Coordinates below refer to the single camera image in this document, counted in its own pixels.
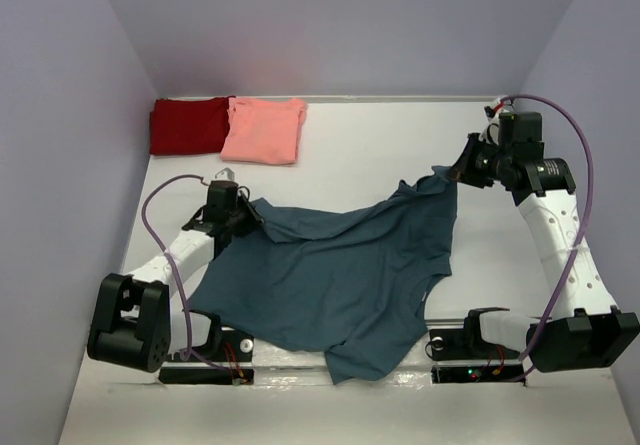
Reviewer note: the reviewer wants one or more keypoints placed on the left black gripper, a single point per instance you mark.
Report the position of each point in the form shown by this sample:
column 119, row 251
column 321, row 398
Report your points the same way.
column 248, row 210

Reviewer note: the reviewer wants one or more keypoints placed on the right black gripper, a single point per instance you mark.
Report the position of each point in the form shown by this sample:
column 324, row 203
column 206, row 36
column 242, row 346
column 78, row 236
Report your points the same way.
column 473, row 161

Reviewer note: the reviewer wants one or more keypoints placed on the blue t-shirt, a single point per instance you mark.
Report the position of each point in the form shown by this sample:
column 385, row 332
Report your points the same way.
column 350, row 285

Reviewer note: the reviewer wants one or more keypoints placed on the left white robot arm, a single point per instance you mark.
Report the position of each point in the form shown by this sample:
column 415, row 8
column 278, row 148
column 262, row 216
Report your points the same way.
column 142, row 317

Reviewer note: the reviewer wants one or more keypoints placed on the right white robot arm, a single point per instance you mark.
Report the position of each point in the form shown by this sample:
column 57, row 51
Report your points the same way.
column 582, row 326

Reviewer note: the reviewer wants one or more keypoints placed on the folded pink t-shirt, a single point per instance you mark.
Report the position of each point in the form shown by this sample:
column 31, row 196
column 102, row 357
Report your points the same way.
column 264, row 132

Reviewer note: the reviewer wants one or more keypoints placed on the folded red t-shirt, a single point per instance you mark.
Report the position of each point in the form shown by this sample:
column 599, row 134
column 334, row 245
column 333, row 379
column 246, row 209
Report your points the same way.
column 189, row 127

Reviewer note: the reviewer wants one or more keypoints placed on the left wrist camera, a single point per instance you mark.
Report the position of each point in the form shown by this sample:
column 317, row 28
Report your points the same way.
column 225, row 174

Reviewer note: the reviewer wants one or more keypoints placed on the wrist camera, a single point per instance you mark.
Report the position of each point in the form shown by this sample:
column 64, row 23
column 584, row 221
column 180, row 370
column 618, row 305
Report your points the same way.
column 225, row 174
column 491, row 132

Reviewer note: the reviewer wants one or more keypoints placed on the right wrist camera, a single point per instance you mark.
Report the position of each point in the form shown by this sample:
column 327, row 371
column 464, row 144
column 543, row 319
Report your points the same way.
column 491, row 132

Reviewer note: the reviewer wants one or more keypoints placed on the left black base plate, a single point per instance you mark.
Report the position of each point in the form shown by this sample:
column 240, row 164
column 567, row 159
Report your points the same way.
column 233, row 361

